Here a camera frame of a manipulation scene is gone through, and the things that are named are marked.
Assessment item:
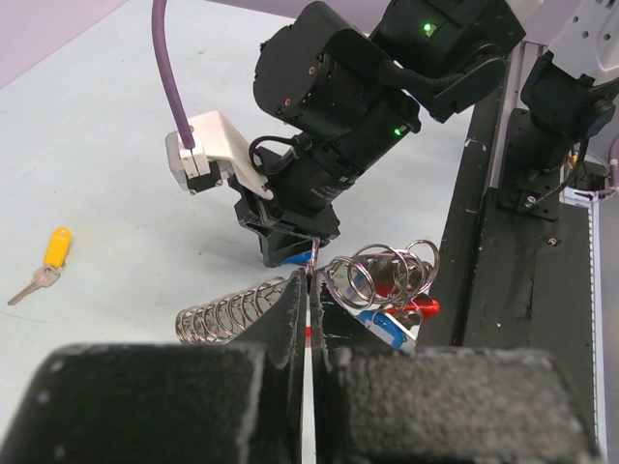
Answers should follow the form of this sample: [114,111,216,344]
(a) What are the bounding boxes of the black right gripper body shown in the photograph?
[228,132,366,242]

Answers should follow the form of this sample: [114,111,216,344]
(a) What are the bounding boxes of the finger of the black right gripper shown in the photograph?
[256,228,311,267]

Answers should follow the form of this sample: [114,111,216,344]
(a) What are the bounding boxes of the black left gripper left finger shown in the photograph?
[1,270,308,463]

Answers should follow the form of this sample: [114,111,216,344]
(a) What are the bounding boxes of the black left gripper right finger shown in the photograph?
[309,277,603,463]

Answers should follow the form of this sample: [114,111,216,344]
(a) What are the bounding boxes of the red handled key organizer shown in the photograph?
[175,239,440,352]

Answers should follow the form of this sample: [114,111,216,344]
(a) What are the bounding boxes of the yellow tagged key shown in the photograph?
[8,227,72,305]

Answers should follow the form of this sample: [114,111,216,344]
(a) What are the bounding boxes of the blue tagged key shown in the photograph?
[283,237,320,278]

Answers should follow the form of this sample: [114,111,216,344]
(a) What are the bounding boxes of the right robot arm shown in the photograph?
[235,1,618,268]

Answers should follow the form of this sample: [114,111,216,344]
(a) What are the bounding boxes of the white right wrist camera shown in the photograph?
[165,111,274,200]

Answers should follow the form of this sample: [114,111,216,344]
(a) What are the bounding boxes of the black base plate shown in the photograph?
[434,41,610,464]

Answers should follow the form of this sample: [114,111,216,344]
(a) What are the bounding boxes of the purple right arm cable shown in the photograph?
[151,0,197,151]

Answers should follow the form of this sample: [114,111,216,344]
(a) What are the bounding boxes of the grey slotted cable duct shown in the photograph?
[563,188,608,463]

